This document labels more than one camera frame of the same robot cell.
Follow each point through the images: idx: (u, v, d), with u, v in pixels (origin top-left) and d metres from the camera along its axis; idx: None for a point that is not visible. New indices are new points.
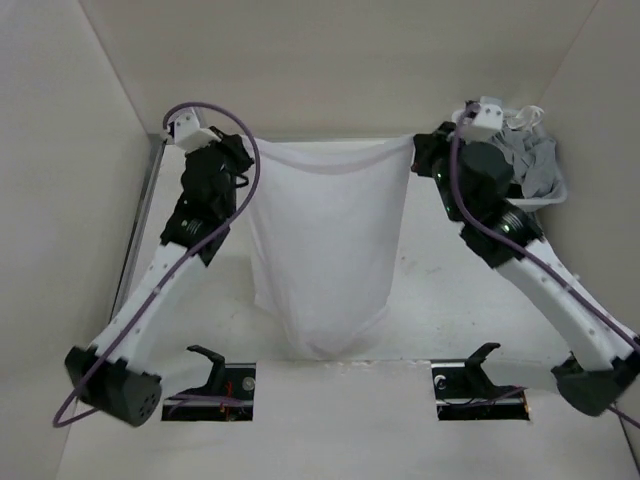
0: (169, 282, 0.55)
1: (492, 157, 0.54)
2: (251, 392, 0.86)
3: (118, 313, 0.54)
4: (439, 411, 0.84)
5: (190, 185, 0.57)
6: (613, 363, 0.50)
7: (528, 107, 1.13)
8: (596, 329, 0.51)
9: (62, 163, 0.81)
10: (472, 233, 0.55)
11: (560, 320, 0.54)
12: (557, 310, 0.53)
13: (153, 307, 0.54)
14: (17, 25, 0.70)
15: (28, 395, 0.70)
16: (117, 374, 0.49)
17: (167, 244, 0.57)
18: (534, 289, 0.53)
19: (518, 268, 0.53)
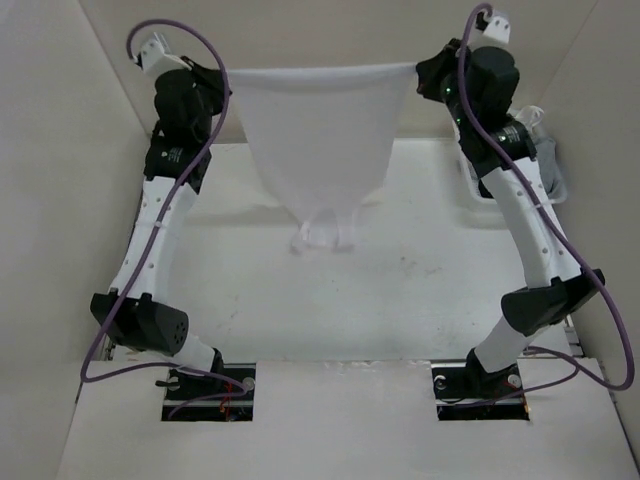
0: (167, 214, 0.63)
1: (493, 61, 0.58)
2: (250, 392, 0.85)
3: (129, 256, 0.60)
4: (439, 411, 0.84)
5: (162, 105, 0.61)
6: (552, 278, 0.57)
7: (528, 107, 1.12)
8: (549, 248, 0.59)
9: (61, 162, 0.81)
10: (471, 139, 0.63)
11: (523, 236, 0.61)
12: (523, 225, 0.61)
13: (160, 237, 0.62)
14: (18, 25, 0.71)
15: (25, 396, 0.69)
16: (146, 307, 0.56)
17: (153, 179, 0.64)
18: (513, 203, 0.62)
19: (499, 177, 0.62)
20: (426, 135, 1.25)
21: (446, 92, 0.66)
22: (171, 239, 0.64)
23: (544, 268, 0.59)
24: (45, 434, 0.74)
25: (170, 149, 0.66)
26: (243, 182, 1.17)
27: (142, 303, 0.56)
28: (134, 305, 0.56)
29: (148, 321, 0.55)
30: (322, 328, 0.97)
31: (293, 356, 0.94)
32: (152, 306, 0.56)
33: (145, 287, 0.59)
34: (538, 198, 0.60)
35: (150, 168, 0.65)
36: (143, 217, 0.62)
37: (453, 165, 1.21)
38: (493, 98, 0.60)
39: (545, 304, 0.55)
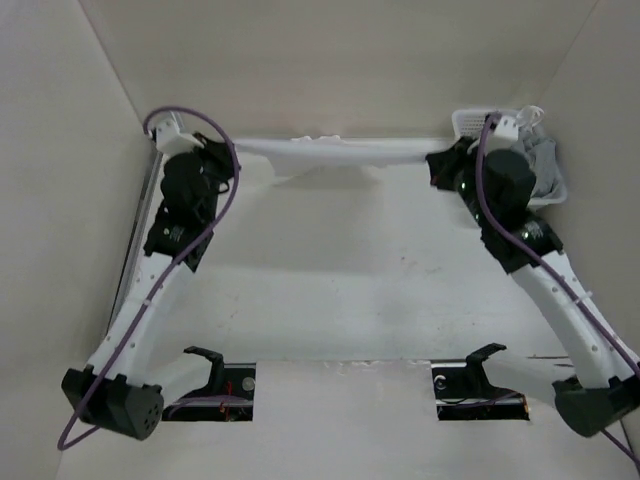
0: (157, 292, 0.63)
1: (505, 164, 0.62)
2: (251, 392, 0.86)
3: (111, 332, 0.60)
4: (439, 411, 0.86)
5: (171, 189, 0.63)
6: (610, 380, 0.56)
7: (529, 107, 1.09)
8: (599, 346, 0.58)
9: (63, 162, 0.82)
10: (492, 237, 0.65)
11: (568, 334, 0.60)
12: (566, 322, 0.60)
13: (147, 315, 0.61)
14: (18, 25, 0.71)
15: (28, 395, 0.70)
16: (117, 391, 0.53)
17: (151, 255, 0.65)
18: (550, 302, 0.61)
19: (531, 275, 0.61)
20: (426, 135, 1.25)
21: (462, 187, 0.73)
22: (158, 317, 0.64)
23: (597, 367, 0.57)
24: (45, 435, 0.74)
25: (172, 227, 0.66)
26: (243, 182, 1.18)
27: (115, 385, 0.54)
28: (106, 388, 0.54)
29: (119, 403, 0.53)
30: (322, 328, 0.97)
31: (294, 355, 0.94)
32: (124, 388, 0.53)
33: (121, 368, 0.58)
34: (575, 294, 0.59)
35: (150, 243, 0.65)
36: (136, 293, 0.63)
37: None
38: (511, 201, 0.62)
39: (610, 410, 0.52)
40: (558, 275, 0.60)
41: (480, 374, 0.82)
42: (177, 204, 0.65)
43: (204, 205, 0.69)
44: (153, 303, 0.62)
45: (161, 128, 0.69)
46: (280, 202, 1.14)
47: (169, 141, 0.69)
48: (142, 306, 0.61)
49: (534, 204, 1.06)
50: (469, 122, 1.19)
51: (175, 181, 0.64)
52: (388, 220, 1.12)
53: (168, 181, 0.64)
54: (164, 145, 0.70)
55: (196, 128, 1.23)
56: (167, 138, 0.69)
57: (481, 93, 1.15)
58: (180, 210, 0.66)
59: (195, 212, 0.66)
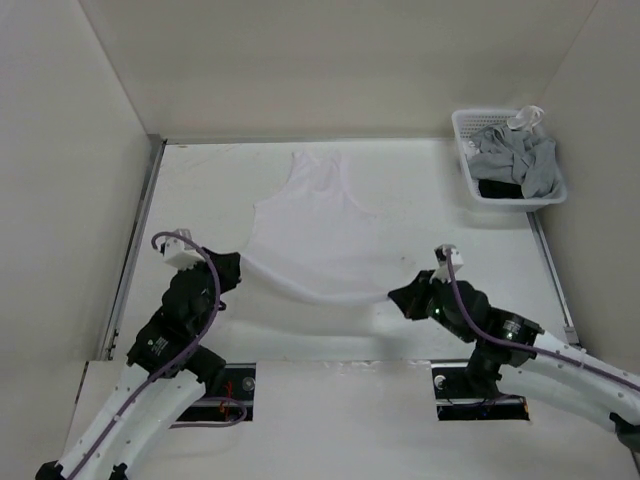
0: (129, 407, 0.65)
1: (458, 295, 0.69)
2: (251, 392, 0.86)
3: (85, 434, 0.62)
4: (439, 411, 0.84)
5: (172, 306, 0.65)
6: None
7: (528, 107, 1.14)
8: (624, 392, 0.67)
9: (63, 162, 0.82)
10: (483, 350, 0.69)
11: (591, 391, 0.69)
12: (585, 384, 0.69)
13: (115, 430, 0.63)
14: (17, 26, 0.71)
15: (29, 395, 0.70)
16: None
17: (133, 367, 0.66)
18: (564, 375, 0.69)
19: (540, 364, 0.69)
20: (427, 135, 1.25)
21: (436, 312, 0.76)
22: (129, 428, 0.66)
23: (634, 408, 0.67)
24: (46, 435, 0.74)
25: (158, 338, 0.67)
26: (243, 182, 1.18)
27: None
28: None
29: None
30: (322, 329, 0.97)
31: (293, 356, 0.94)
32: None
33: (83, 477, 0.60)
34: (577, 361, 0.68)
35: (133, 353, 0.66)
36: (109, 406, 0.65)
37: (453, 166, 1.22)
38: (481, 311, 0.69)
39: None
40: (555, 353, 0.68)
41: (486, 385, 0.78)
42: (173, 316, 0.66)
43: (200, 321, 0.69)
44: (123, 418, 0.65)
45: (169, 243, 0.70)
46: (280, 201, 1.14)
47: (176, 256, 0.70)
48: (110, 420, 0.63)
49: (534, 204, 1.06)
50: (469, 123, 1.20)
51: (176, 296, 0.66)
52: (388, 221, 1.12)
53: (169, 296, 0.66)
54: (169, 258, 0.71)
55: (195, 128, 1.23)
56: (174, 252, 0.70)
57: (480, 93, 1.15)
58: (173, 321, 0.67)
59: (188, 327, 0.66)
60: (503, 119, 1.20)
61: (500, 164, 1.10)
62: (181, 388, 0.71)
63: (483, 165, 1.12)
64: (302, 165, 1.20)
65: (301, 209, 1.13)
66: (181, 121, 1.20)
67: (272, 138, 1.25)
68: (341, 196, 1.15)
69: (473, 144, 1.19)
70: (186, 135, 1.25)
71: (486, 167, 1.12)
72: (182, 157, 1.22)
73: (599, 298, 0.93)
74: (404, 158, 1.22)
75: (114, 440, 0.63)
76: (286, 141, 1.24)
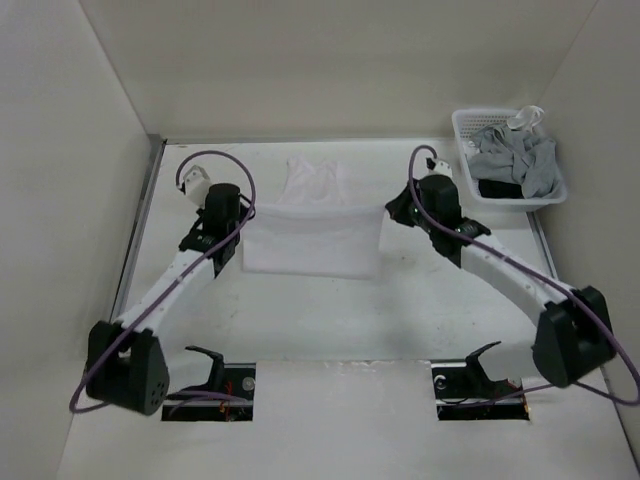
0: (190, 275, 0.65)
1: (436, 184, 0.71)
2: (251, 392, 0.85)
3: (144, 298, 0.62)
4: (439, 411, 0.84)
5: (211, 201, 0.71)
6: (545, 305, 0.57)
7: (528, 107, 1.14)
8: (532, 284, 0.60)
9: (63, 163, 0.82)
10: (436, 240, 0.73)
11: (510, 289, 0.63)
12: (503, 279, 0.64)
13: (178, 292, 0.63)
14: (17, 26, 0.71)
15: (30, 394, 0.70)
16: (141, 342, 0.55)
17: (187, 250, 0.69)
18: (487, 268, 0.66)
19: (472, 257, 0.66)
20: (426, 135, 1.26)
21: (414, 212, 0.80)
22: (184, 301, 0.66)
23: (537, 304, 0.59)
24: (46, 435, 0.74)
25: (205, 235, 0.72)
26: (243, 182, 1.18)
27: (141, 335, 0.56)
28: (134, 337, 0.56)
29: (140, 352, 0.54)
30: (323, 329, 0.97)
31: (293, 356, 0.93)
32: (150, 336, 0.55)
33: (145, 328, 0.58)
34: (501, 252, 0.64)
35: (183, 244, 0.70)
36: (172, 273, 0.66)
37: (453, 165, 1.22)
38: (445, 207, 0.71)
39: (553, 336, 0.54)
40: (488, 246, 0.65)
41: (480, 373, 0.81)
42: (215, 216, 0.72)
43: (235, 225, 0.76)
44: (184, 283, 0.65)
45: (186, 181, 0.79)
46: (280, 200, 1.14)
47: (198, 187, 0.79)
48: (173, 280, 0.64)
49: (534, 204, 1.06)
50: (469, 122, 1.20)
51: (218, 200, 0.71)
52: (388, 220, 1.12)
53: (209, 200, 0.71)
54: (193, 193, 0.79)
55: (195, 128, 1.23)
56: (195, 187, 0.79)
57: (480, 93, 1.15)
58: (216, 222, 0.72)
59: (228, 227, 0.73)
60: (503, 119, 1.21)
61: (500, 164, 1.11)
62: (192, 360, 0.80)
63: (483, 165, 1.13)
64: (302, 165, 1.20)
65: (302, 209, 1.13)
66: (181, 121, 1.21)
67: (271, 138, 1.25)
68: (341, 195, 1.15)
69: (473, 144, 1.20)
70: (186, 136, 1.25)
71: (486, 167, 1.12)
72: (183, 157, 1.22)
73: None
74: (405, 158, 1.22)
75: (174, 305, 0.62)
76: (285, 141, 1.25)
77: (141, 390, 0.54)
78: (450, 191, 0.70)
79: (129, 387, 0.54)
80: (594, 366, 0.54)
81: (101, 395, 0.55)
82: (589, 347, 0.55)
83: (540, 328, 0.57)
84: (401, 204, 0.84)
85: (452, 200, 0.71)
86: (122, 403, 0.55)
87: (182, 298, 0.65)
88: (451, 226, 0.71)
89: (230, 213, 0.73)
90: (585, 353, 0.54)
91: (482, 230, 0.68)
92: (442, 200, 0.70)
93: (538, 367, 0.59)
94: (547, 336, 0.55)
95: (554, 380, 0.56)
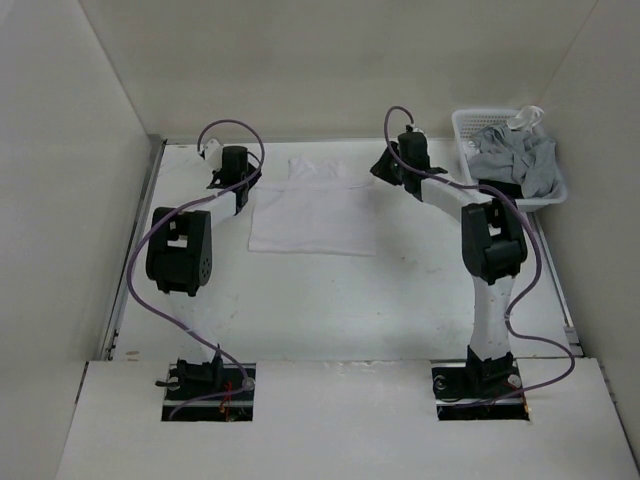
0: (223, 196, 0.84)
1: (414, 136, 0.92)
2: (251, 392, 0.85)
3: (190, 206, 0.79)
4: (439, 411, 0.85)
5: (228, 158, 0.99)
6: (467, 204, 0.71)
7: (528, 107, 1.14)
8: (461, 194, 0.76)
9: (63, 163, 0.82)
10: (406, 180, 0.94)
11: (450, 205, 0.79)
12: (444, 198, 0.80)
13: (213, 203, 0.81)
14: (16, 26, 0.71)
15: (29, 395, 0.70)
16: (195, 219, 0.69)
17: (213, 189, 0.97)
18: (435, 192, 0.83)
19: (427, 186, 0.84)
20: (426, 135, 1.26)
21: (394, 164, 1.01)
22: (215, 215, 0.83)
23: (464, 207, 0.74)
24: (46, 435, 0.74)
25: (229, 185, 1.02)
26: None
27: (192, 215, 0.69)
28: (186, 218, 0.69)
29: (197, 224, 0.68)
30: (323, 328, 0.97)
31: (294, 356, 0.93)
32: (200, 215, 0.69)
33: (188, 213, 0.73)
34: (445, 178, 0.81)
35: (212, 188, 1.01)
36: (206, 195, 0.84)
37: (453, 165, 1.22)
38: (414, 154, 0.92)
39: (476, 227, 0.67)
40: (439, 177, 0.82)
41: (478, 370, 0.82)
42: (231, 170, 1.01)
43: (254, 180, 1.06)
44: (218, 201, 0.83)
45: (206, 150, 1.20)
46: (280, 201, 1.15)
47: (215, 152, 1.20)
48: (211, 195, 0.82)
49: (534, 204, 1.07)
50: (468, 122, 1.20)
51: (232, 157, 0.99)
52: (387, 219, 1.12)
53: (225, 157, 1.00)
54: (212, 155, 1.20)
55: (195, 128, 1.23)
56: (213, 151, 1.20)
57: (480, 93, 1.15)
58: (231, 175, 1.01)
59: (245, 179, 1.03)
60: (503, 119, 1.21)
61: (500, 164, 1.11)
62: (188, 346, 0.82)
63: (483, 165, 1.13)
64: (301, 165, 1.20)
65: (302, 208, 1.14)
66: (181, 121, 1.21)
67: (271, 138, 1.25)
68: (341, 195, 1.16)
69: (473, 144, 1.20)
70: (186, 136, 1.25)
71: (486, 167, 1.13)
72: (183, 157, 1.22)
73: (599, 297, 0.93)
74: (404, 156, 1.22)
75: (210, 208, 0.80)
76: (285, 141, 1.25)
77: (195, 254, 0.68)
78: (419, 142, 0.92)
79: (184, 256, 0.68)
80: (502, 258, 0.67)
81: (158, 267, 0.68)
82: (499, 243, 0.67)
83: (464, 223, 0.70)
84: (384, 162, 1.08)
85: (420, 148, 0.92)
86: (176, 274, 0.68)
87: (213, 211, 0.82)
88: (418, 168, 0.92)
89: (241, 166, 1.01)
90: (494, 246, 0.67)
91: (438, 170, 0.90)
92: (412, 147, 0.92)
93: (464, 260, 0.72)
94: (467, 226, 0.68)
95: (473, 267, 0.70)
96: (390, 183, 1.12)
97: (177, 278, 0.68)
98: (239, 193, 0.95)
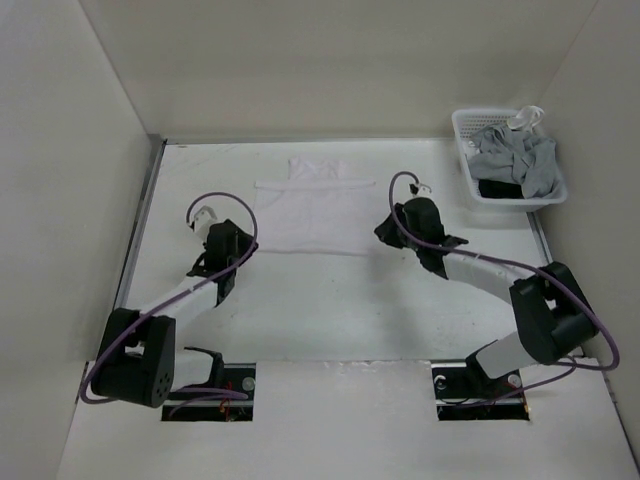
0: (200, 289, 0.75)
1: (425, 205, 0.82)
2: (251, 392, 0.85)
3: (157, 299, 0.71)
4: (439, 411, 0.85)
5: (213, 240, 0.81)
6: (514, 283, 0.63)
7: (528, 107, 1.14)
8: (502, 269, 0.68)
9: (63, 163, 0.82)
10: (423, 255, 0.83)
11: (492, 282, 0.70)
12: (482, 274, 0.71)
13: (186, 300, 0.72)
14: (17, 26, 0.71)
15: (29, 394, 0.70)
16: (159, 326, 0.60)
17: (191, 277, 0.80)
18: (468, 270, 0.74)
19: (450, 261, 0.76)
20: (426, 135, 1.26)
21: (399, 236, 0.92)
22: (186, 313, 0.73)
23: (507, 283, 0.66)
24: (46, 435, 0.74)
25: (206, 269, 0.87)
26: (243, 183, 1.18)
27: (158, 320, 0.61)
28: (149, 322, 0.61)
29: (156, 338, 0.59)
30: (323, 328, 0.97)
31: (294, 356, 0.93)
32: (163, 322, 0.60)
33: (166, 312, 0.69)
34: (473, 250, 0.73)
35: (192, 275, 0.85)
36: (180, 288, 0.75)
37: (453, 165, 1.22)
38: (427, 226, 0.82)
39: (533, 311, 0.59)
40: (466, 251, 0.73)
41: (479, 373, 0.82)
42: (216, 252, 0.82)
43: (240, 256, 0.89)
44: (195, 293, 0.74)
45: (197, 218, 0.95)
46: (278, 202, 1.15)
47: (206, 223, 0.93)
48: (183, 290, 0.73)
49: (533, 204, 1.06)
50: (469, 122, 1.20)
51: (219, 237, 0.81)
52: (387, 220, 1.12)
53: (211, 239, 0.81)
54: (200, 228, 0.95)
55: (195, 127, 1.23)
56: (203, 223, 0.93)
57: (480, 92, 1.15)
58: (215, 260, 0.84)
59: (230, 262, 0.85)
60: (503, 119, 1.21)
61: (500, 164, 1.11)
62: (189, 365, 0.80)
63: (483, 165, 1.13)
64: (302, 165, 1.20)
65: (302, 209, 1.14)
66: (181, 121, 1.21)
67: (271, 138, 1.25)
68: (342, 196, 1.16)
69: (473, 144, 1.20)
70: (186, 135, 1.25)
71: (486, 167, 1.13)
72: (182, 157, 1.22)
73: (599, 297, 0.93)
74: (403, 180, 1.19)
75: (181, 308, 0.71)
76: (285, 141, 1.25)
77: (150, 371, 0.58)
78: (430, 211, 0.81)
79: (136, 372, 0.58)
80: (571, 341, 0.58)
81: (106, 382, 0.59)
82: (563, 322, 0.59)
83: (515, 306, 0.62)
84: (389, 228, 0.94)
85: (432, 219, 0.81)
86: (125, 390, 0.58)
87: (185, 309, 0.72)
88: (432, 241, 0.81)
89: (229, 249, 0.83)
90: (560, 327, 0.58)
91: (456, 241, 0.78)
92: (423, 219, 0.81)
93: (525, 347, 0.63)
94: (520, 308, 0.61)
95: (538, 356, 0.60)
96: (396, 246, 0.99)
97: (126, 396, 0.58)
98: (221, 283, 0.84)
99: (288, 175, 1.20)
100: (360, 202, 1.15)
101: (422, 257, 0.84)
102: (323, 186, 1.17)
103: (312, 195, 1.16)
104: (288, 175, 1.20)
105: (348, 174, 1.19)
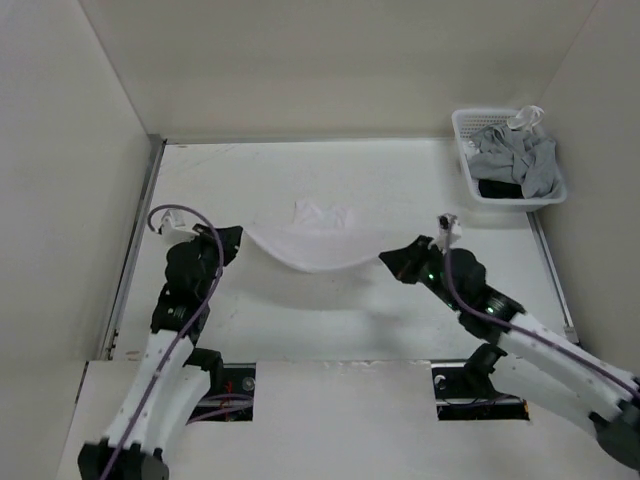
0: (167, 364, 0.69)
1: (466, 261, 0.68)
2: (251, 392, 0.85)
3: (124, 406, 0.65)
4: (439, 411, 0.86)
5: (172, 276, 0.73)
6: (619, 406, 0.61)
7: (528, 107, 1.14)
8: (593, 378, 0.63)
9: (63, 162, 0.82)
10: (468, 319, 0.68)
11: (570, 380, 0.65)
12: (558, 367, 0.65)
13: (156, 389, 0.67)
14: (16, 26, 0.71)
15: (30, 394, 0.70)
16: (134, 462, 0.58)
17: (157, 334, 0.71)
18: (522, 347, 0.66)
19: (512, 341, 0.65)
20: (426, 135, 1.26)
21: (429, 278, 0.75)
22: (159, 404, 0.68)
23: (603, 397, 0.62)
24: (46, 434, 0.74)
25: (176, 305, 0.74)
26: (243, 182, 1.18)
27: (130, 459, 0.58)
28: (122, 465, 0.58)
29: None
30: (323, 328, 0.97)
31: (294, 356, 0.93)
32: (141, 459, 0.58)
33: (147, 413, 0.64)
34: (552, 343, 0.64)
35: (157, 320, 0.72)
36: (144, 370, 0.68)
37: (453, 165, 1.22)
38: (473, 286, 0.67)
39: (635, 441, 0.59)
40: (533, 333, 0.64)
41: (479, 379, 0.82)
42: (180, 286, 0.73)
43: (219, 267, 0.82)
44: (162, 373, 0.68)
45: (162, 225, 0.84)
46: (279, 202, 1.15)
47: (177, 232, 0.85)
48: (152, 377, 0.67)
49: (533, 204, 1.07)
50: (468, 122, 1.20)
51: (178, 268, 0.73)
52: (387, 220, 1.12)
53: (172, 273, 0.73)
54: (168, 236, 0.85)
55: (195, 127, 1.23)
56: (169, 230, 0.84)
57: (480, 93, 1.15)
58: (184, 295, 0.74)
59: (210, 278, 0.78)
60: (503, 119, 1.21)
61: (501, 165, 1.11)
62: (188, 380, 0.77)
63: (483, 165, 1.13)
64: (300, 165, 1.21)
65: (302, 209, 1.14)
66: (181, 121, 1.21)
67: (271, 137, 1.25)
68: (341, 196, 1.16)
69: (474, 144, 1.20)
70: (185, 135, 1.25)
71: (487, 167, 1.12)
72: (182, 157, 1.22)
73: (599, 298, 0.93)
74: (407, 202, 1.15)
75: (156, 399, 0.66)
76: (285, 140, 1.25)
77: None
78: (478, 272, 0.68)
79: None
80: None
81: None
82: None
83: (604, 410, 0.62)
84: (416, 264, 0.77)
85: (481, 279, 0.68)
86: None
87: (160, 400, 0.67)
88: (479, 305, 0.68)
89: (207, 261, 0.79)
90: None
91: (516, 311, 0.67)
92: (472, 281, 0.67)
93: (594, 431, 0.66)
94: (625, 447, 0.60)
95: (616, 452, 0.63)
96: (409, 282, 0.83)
97: None
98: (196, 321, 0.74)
99: (288, 175, 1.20)
100: (359, 202, 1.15)
101: (462, 317, 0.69)
102: (323, 186, 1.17)
103: (311, 195, 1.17)
104: (288, 176, 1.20)
105: (348, 174, 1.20)
